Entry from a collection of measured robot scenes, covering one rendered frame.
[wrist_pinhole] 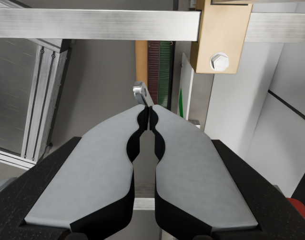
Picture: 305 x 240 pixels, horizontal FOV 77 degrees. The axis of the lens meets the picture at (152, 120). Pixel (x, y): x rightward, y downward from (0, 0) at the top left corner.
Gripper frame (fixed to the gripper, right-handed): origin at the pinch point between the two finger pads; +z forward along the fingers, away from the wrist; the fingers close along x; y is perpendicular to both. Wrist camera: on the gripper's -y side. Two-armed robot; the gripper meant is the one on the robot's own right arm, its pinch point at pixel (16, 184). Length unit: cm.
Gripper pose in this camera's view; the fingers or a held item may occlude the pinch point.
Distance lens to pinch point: 42.1
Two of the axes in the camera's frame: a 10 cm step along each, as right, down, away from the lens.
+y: -10.0, -0.2, 0.0
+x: -0.1, 8.6, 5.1
